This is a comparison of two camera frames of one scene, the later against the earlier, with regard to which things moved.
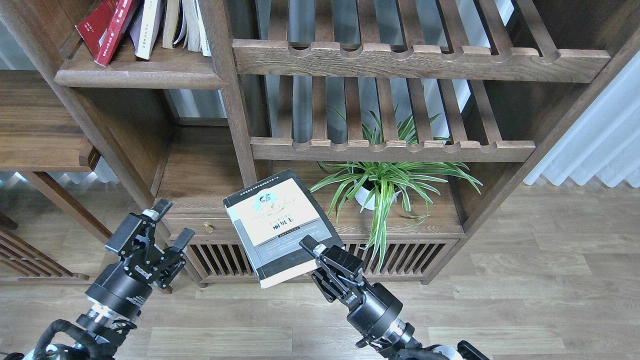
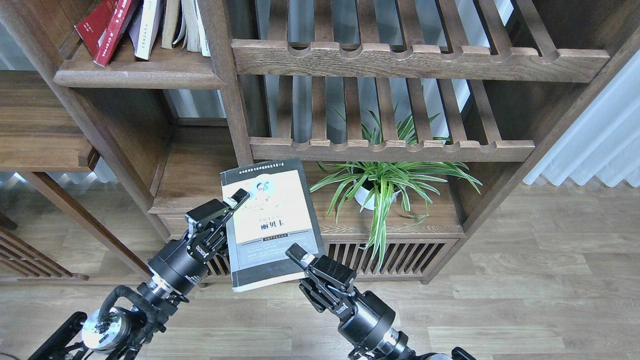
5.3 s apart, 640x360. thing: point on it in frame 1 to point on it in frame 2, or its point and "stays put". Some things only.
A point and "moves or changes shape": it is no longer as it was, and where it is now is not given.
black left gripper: (126, 285) to (182, 264)
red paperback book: (100, 30) stays put
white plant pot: (367, 199) stays put
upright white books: (197, 38) stays put
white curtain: (604, 139) stays put
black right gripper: (372, 310) to (365, 319)
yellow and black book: (286, 235) moves or changes shape
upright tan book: (171, 18) stays put
